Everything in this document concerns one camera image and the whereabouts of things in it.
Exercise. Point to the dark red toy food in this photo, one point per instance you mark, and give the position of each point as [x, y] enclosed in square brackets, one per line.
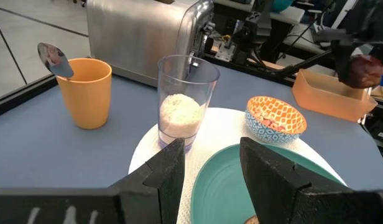
[365, 71]

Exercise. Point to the orange plastic tray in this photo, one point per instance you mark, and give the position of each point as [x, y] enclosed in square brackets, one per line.
[322, 96]

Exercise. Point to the brown toast slice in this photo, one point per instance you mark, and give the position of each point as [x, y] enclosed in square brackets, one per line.
[252, 221]

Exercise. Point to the blue white patterned bowl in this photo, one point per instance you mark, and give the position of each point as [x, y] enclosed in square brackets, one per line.
[266, 133]

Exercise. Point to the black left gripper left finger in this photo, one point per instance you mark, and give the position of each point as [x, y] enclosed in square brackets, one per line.
[160, 193]

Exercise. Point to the orange plastic cup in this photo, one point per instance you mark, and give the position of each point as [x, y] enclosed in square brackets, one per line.
[85, 102]

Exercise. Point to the teal round plate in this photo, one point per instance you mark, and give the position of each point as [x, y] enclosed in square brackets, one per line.
[219, 186]

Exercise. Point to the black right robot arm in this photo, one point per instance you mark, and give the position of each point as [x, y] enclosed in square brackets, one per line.
[250, 34]

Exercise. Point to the stainless steel four-slot toaster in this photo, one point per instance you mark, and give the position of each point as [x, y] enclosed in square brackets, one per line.
[138, 34]

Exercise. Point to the white grain filling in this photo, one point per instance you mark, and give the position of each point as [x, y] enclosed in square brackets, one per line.
[180, 115]

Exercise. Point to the clear glass tumbler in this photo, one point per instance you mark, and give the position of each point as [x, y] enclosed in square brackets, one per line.
[188, 77]

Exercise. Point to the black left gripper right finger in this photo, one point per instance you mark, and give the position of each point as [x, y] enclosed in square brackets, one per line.
[281, 196]

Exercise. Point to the pink beige cereal rings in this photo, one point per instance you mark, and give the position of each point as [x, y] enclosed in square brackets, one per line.
[269, 119]

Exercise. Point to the metal spoon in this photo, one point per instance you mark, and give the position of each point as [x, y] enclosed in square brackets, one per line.
[54, 60]

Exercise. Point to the white woven round placemat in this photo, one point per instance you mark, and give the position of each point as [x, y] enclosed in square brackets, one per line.
[222, 127]

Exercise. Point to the teal round bowl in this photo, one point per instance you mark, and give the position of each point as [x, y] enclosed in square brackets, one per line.
[281, 4]

